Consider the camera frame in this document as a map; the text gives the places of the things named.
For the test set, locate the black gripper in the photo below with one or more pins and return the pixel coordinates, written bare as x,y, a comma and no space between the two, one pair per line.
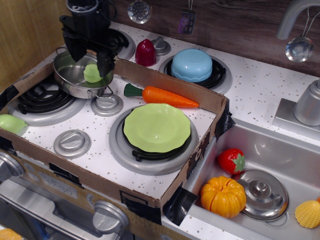
88,28

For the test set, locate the green toy broccoli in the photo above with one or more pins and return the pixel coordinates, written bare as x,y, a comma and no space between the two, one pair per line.
92,74

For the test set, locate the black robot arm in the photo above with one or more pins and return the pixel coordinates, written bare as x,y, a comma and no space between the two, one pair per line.
81,3

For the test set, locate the steel pot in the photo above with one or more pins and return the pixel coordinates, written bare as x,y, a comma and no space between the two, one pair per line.
69,75

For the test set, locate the steel pot lid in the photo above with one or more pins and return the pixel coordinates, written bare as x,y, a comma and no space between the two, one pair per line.
267,198

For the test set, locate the back left stove burner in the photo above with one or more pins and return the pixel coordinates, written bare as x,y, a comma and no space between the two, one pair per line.
127,47

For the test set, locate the stove burner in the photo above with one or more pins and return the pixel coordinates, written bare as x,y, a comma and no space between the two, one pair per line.
147,163
45,104
127,47
220,80

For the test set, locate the silver stove knob middle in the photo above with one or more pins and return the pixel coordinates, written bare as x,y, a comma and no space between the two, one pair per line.
107,106

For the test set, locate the silver stove knob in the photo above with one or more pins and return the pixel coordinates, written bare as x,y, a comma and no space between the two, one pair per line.
72,144
107,106
161,46

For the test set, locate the dark red toy pepper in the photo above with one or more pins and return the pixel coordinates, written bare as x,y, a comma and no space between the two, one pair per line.
145,53

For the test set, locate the hanging steel skimmer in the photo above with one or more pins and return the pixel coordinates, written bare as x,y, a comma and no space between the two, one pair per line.
139,11

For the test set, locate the front left stove burner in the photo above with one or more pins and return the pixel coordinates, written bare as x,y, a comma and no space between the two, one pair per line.
45,104

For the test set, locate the silver stove knob back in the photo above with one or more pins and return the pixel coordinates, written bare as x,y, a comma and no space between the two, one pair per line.
161,46

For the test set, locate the orange toy carrot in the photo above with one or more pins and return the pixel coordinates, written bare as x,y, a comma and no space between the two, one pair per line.
155,95

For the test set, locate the silver stove knob front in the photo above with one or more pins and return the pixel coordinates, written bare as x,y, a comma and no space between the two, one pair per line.
72,144

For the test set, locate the green plastic plate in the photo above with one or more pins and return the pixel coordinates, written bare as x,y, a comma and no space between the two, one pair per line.
157,128

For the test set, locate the light blue plastic bowl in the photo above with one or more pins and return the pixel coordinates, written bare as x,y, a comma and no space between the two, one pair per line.
192,65

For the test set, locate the hanging purple spatula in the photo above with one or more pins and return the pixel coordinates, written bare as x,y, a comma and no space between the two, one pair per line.
187,20

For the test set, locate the light green toy vegetable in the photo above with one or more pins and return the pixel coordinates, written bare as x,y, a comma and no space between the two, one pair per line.
11,123

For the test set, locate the cardboard fence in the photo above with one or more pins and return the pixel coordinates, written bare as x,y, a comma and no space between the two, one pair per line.
97,174

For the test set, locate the front right stove burner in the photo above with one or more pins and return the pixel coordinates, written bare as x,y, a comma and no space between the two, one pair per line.
147,163

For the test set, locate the back right stove burner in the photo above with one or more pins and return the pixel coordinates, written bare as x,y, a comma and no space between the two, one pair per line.
220,80

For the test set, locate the silver oven knob left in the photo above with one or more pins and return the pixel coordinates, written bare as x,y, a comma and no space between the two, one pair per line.
10,166

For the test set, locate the silver oven knob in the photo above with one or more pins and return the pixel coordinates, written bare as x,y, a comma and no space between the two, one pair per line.
10,166
109,219

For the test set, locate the silver oven knob right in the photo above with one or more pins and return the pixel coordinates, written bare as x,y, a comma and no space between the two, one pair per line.
109,219

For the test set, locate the red toy strawberry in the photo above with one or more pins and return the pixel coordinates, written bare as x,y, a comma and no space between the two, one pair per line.
232,161

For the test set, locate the orange toy pumpkin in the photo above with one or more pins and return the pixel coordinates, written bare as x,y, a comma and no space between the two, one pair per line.
223,196

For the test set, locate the yellow toy bottom left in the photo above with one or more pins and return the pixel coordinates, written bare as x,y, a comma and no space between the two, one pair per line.
8,234

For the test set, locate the steel sink basin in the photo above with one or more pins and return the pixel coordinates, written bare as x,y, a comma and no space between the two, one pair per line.
295,163

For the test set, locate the hanging steel ladle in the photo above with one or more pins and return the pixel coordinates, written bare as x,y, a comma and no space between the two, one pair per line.
301,48

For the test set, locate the yellow toy corn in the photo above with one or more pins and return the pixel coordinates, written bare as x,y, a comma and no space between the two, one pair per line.
307,214

